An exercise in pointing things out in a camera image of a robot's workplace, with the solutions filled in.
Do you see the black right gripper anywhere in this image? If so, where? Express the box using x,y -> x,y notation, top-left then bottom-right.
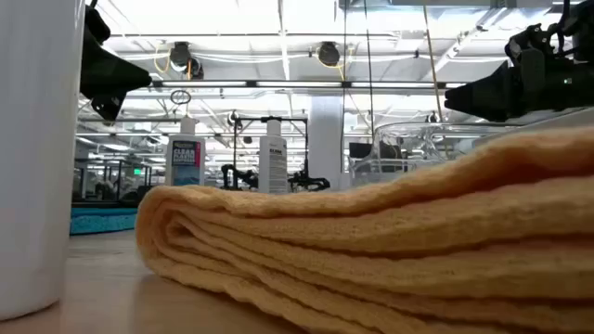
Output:
444,45 -> 594,123

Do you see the white plastic cleaner bottle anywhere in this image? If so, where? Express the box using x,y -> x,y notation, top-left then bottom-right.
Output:
164,114 -> 207,187
0,0 -> 87,322
257,118 -> 290,195

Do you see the grey plastic bin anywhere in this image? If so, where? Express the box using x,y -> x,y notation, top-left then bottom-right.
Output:
471,106 -> 594,148

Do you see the white building column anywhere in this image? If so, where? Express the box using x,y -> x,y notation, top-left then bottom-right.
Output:
307,95 -> 345,190

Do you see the large clear plastic container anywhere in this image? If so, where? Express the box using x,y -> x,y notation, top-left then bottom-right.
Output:
346,121 -> 528,187

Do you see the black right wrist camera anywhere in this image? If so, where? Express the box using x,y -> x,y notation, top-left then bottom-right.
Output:
504,22 -> 558,64

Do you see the background black frame station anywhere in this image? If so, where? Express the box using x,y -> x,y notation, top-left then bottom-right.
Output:
71,157 -> 154,204

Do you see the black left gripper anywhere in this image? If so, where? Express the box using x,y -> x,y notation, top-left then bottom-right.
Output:
79,3 -> 153,122

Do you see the hanging linear light fixture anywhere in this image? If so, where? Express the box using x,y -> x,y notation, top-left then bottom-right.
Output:
150,79 -> 468,90

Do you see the orange folded towel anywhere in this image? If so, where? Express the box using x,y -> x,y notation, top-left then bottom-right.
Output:
135,125 -> 594,334

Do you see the blue wavy-edged sponge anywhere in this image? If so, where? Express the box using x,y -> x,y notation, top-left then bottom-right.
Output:
69,206 -> 139,237

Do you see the black ceiling cable reel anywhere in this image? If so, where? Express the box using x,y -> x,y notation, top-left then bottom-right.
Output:
316,40 -> 342,68
167,40 -> 205,81

